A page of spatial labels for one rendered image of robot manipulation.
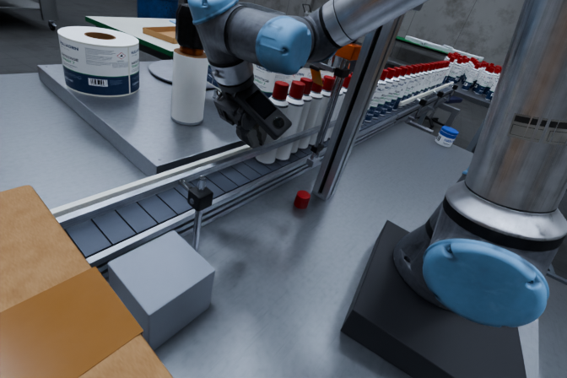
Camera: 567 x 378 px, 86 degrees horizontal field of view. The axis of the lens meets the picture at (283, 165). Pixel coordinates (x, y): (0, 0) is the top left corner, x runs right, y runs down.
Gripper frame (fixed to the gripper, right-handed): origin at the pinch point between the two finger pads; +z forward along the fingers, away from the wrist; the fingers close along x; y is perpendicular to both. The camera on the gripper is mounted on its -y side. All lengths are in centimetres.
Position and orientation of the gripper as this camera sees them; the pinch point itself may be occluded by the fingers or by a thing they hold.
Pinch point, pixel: (261, 146)
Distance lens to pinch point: 72.6
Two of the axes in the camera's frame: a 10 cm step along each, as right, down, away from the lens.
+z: 1.1, 5.8, 8.1
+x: -6.5, 6.6, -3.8
